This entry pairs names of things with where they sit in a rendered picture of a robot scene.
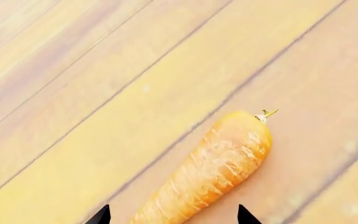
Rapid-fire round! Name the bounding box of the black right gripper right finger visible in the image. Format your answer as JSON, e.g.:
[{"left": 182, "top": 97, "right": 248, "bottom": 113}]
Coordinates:
[{"left": 238, "top": 203, "right": 263, "bottom": 224}]

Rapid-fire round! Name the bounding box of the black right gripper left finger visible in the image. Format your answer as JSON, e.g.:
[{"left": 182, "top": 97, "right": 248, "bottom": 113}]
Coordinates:
[{"left": 84, "top": 203, "right": 111, "bottom": 224}]

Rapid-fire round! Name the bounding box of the orange carrot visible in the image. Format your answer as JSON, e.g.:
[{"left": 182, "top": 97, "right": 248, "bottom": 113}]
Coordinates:
[{"left": 128, "top": 108, "right": 279, "bottom": 224}]

